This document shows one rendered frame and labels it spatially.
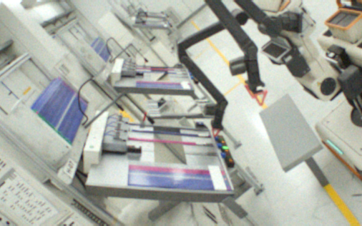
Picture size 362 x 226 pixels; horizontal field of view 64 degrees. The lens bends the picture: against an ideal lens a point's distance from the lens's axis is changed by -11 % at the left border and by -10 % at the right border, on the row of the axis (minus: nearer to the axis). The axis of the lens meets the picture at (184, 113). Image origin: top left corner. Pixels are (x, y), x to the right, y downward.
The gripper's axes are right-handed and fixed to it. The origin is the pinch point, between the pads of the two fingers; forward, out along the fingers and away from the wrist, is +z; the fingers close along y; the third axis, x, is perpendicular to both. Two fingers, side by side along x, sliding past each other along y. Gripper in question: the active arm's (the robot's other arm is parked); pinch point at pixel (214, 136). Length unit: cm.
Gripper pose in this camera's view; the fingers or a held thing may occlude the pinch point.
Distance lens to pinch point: 208.9
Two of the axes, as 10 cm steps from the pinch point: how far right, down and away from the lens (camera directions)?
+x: 9.8, 0.9, 1.6
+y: 1.1, 4.1, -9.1
